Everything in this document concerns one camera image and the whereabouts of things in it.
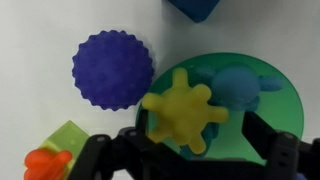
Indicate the blue block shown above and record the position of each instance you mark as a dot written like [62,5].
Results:
[300,176]

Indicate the blue turtle toy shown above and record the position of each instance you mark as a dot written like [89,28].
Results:
[237,86]

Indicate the yellow spiky toy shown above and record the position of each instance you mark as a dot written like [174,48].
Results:
[183,112]

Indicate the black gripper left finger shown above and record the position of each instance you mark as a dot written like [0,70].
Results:
[142,121]

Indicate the dark blue cube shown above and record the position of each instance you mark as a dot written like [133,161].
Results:
[196,10]

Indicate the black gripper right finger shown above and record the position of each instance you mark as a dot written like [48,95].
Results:
[261,136]

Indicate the orange toy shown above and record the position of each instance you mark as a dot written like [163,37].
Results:
[44,165]

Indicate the purple bumpy ball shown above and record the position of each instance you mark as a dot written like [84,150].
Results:
[112,69]

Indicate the lime green cube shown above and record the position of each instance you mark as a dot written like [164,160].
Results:
[68,137]

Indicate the green bowl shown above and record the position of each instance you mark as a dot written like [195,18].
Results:
[281,109]

